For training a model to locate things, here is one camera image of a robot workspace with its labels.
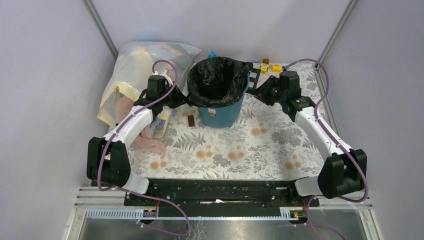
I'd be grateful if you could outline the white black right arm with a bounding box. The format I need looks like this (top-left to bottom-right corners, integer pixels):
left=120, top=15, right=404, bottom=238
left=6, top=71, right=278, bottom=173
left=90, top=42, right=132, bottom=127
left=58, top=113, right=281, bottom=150
left=247, top=70, right=369, bottom=206

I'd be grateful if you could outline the black white checkerboard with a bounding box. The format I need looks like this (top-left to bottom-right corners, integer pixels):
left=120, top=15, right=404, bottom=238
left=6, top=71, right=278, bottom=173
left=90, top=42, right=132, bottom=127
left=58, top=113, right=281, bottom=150
left=248, top=68, right=261, bottom=91

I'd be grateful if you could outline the yellow toy cube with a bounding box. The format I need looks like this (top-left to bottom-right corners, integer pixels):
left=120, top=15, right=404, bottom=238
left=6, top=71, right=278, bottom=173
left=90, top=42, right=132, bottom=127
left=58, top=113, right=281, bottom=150
left=271, top=64, right=283, bottom=73

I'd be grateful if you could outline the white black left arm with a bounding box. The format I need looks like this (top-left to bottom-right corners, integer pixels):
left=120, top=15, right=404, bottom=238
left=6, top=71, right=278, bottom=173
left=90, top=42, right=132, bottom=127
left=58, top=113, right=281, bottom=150
left=86, top=72, right=188, bottom=206

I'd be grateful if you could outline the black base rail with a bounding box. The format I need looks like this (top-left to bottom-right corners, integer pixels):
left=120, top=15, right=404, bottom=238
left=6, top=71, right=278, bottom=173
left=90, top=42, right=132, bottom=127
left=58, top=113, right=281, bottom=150
left=146, top=178, right=310, bottom=214

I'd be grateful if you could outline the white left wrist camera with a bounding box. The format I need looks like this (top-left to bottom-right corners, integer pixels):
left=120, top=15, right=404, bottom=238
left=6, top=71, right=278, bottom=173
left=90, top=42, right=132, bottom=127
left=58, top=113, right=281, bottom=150
left=153, top=68, right=174, bottom=86

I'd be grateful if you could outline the light blue plastic bag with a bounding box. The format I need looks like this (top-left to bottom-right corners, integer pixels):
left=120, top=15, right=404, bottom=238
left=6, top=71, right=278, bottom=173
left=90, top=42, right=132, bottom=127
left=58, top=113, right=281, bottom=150
left=150, top=117, right=168, bottom=139

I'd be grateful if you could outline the yellow toy figure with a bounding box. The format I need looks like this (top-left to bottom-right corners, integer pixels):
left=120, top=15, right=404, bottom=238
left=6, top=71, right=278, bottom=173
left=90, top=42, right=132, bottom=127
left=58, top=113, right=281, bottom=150
left=259, top=62, right=269, bottom=75

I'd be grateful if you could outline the floral tablecloth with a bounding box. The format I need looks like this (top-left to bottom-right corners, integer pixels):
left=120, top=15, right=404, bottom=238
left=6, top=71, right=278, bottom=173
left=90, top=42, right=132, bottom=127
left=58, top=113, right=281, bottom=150
left=96, top=62, right=342, bottom=182

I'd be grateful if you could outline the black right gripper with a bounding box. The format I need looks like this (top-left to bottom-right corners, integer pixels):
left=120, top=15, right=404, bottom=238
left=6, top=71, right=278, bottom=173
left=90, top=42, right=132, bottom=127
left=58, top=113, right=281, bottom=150
left=250, top=75, right=287, bottom=107

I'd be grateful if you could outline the large translucent yellow-trim bag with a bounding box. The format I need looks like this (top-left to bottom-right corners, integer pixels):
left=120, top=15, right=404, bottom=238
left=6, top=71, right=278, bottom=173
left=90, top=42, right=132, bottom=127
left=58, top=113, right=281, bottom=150
left=97, top=41, right=202, bottom=127

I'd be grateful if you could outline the small brown rectangular piece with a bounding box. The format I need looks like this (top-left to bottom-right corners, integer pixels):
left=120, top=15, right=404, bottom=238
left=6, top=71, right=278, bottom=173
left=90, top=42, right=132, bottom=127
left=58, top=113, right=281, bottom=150
left=187, top=115, right=196, bottom=128

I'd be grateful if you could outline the teal plastic trash bin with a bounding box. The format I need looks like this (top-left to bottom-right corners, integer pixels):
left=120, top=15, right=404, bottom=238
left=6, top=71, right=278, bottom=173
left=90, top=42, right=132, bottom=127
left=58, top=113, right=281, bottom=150
left=197, top=76, right=250, bottom=129

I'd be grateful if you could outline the metal cable duct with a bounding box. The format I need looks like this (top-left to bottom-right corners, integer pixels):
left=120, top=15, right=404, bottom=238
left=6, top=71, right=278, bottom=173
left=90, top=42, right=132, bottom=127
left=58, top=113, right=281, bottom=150
left=85, top=207, right=306, bottom=221

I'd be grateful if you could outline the black trash bag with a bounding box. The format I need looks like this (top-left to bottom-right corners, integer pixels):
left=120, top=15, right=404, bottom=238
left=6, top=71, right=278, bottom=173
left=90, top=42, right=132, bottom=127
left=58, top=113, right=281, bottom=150
left=186, top=56, right=253, bottom=108

